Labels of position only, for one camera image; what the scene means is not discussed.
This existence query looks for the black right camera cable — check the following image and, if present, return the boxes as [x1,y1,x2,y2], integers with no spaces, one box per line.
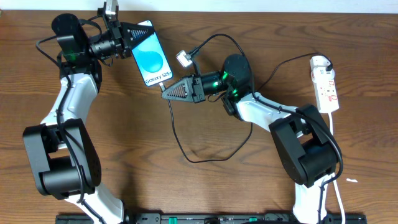
[186,33,345,224]

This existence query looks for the white USB charger adapter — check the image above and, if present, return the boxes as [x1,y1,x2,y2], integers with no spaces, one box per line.
[310,55,333,71]

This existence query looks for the blue Samsung Galaxy smartphone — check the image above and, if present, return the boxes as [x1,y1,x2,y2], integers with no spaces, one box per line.
[132,32,173,86]

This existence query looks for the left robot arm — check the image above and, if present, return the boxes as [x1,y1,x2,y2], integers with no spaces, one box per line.
[22,12,155,223]

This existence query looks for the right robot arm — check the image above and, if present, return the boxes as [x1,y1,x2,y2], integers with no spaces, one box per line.
[161,54,343,223]

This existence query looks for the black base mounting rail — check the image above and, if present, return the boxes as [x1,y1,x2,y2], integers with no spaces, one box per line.
[55,213,368,224]

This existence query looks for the white power strip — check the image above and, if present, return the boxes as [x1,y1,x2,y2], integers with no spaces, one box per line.
[311,67,339,113]

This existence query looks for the black USB charging cable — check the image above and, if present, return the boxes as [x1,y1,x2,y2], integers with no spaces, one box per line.
[159,52,333,164]

